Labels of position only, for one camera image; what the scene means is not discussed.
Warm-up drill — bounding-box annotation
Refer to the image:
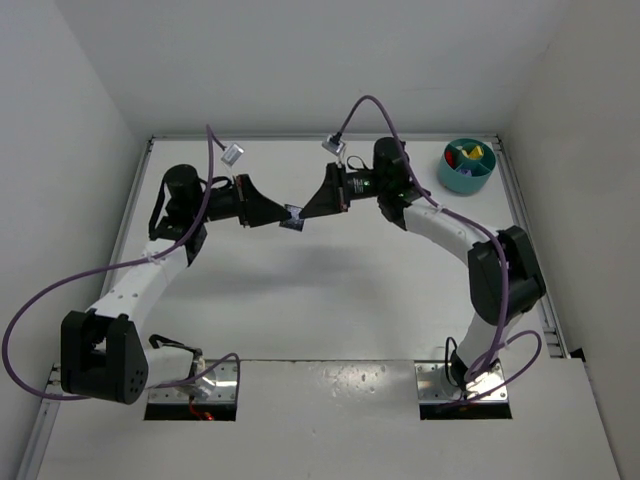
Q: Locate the black lego brick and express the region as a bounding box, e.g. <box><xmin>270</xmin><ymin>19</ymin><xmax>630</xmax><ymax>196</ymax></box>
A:
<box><xmin>279</xmin><ymin>204</ymin><xmax>305</xmax><ymax>232</ymax></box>

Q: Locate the yellow lego brick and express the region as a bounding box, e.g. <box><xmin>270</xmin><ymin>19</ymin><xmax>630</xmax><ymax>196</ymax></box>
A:
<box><xmin>461</xmin><ymin>142</ymin><xmax>484</xmax><ymax>160</ymax></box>

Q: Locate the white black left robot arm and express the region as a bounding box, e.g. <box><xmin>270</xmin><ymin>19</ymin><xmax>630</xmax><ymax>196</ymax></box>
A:
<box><xmin>60</xmin><ymin>164</ymin><xmax>291</xmax><ymax>404</ymax></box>

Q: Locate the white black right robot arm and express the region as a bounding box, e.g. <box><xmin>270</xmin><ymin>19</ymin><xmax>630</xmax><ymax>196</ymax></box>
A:
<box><xmin>300</xmin><ymin>137</ymin><xmax>546</xmax><ymax>391</ymax></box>

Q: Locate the teal divided round container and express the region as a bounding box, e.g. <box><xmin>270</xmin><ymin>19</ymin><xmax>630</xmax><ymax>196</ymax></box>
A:
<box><xmin>437</xmin><ymin>138</ymin><xmax>497</xmax><ymax>195</ymax></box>

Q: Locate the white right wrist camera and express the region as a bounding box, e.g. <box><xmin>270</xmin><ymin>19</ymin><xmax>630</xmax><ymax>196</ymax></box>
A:
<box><xmin>322</xmin><ymin>133</ymin><xmax>346</xmax><ymax>158</ymax></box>

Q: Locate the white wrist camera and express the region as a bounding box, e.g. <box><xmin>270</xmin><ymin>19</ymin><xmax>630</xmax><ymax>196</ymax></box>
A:
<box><xmin>322</xmin><ymin>133</ymin><xmax>346</xmax><ymax>158</ymax></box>
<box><xmin>221</xmin><ymin>143</ymin><xmax>245</xmax><ymax>168</ymax></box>

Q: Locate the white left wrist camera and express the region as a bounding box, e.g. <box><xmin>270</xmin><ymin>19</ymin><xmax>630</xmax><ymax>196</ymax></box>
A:
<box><xmin>221</xmin><ymin>143</ymin><xmax>245</xmax><ymax>168</ymax></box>

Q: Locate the left arm base cable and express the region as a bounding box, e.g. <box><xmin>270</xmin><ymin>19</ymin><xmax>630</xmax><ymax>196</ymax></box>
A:
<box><xmin>149</xmin><ymin>333</ymin><xmax>205</xmax><ymax>371</ymax></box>

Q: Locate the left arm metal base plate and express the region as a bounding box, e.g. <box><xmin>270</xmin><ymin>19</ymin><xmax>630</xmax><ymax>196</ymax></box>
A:
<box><xmin>147</xmin><ymin>359</ymin><xmax>238</xmax><ymax>407</ymax></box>

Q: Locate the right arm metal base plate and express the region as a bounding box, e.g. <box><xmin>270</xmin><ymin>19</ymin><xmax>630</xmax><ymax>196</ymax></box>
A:
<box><xmin>414</xmin><ymin>361</ymin><xmax>509</xmax><ymax>405</ymax></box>

